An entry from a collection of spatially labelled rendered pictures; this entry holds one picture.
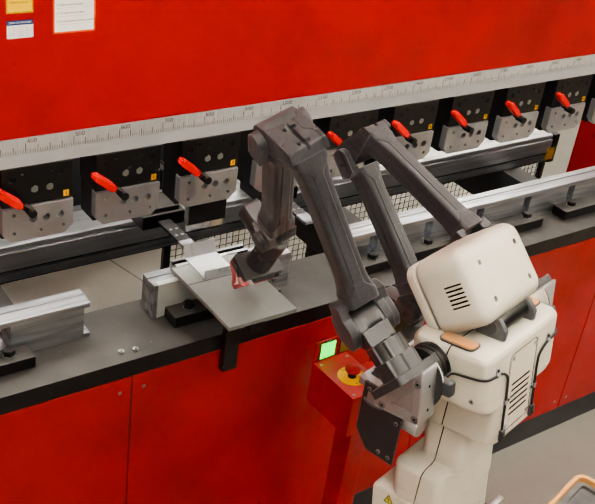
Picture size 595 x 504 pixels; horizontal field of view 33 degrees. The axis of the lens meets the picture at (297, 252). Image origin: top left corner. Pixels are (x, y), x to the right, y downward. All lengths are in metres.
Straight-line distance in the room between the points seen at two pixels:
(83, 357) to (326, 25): 0.91
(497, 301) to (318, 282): 0.86
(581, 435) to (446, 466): 1.75
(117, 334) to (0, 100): 0.66
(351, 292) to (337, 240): 0.11
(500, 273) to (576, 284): 1.46
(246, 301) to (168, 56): 0.58
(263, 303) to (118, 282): 1.91
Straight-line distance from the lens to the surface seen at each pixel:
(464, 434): 1.98
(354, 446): 2.59
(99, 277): 4.13
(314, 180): 1.66
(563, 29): 2.84
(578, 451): 3.70
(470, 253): 1.80
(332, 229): 1.70
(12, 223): 2.07
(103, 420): 2.33
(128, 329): 2.35
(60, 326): 2.27
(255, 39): 2.16
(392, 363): 1.77
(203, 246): 2.40
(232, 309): 2.22
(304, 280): 2.59
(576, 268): 3.25
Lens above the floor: 2.25
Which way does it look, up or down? 31 degrees down
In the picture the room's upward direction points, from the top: 8 degrees clockwise
